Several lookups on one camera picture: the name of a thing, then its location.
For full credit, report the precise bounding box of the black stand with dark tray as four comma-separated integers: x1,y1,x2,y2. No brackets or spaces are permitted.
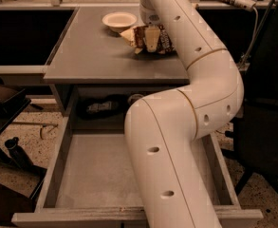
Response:
0,85,46,200

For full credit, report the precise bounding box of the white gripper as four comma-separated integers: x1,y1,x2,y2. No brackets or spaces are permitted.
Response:
139,5,160,52

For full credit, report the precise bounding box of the white bowl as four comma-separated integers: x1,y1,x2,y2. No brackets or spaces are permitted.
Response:
102,12,138,33

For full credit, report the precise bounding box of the grey counter cabinet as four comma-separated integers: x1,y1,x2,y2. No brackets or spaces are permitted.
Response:
44,4,229,116

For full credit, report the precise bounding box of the black office chair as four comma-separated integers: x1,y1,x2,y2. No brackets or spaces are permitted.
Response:
222,6,278,194

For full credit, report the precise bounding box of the grey open drawer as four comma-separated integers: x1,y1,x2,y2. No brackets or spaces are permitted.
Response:
12,114,263,228

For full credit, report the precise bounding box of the black cable bundle with plug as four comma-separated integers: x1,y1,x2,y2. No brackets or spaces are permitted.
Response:
76,94,129,121

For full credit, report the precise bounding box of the brown and yellow chip bag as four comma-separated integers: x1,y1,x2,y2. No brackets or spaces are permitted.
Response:
120,24,175,55

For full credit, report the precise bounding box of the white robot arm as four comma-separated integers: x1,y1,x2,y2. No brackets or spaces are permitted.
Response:
125,0,244,228

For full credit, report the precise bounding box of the black tape roll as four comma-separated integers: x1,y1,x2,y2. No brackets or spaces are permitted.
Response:
127,93,143,105

